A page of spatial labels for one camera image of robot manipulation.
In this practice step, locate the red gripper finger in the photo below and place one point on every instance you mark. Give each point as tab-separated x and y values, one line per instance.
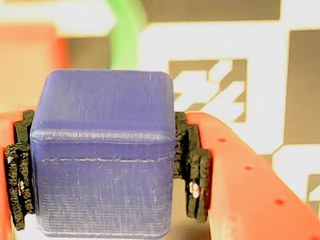
245	195
17	175

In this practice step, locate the blue cube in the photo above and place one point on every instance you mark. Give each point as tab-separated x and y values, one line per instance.
105	162

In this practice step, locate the red cube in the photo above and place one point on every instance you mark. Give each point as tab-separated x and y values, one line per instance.
30	62

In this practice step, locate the checkerboard marker mat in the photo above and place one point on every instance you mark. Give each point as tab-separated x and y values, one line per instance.
225	37

